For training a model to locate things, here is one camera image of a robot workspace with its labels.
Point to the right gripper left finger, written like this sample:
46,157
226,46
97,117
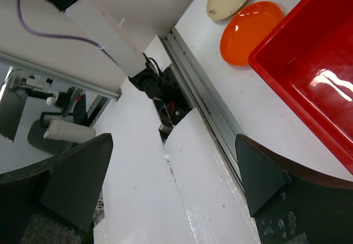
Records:
54,200

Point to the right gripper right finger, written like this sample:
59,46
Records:
292,203

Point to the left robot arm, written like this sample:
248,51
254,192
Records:
109,36

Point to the red plastic bin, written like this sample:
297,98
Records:
307,61

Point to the rolled white cloth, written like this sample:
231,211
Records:
62,130

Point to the orange plate left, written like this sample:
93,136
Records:
247,29

